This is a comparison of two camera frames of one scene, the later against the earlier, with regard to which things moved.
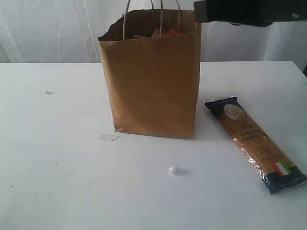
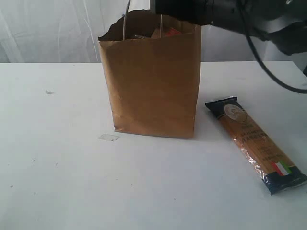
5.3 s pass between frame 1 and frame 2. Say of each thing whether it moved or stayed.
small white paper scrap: stayed
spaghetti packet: stayed
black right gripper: moved
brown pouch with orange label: stayed
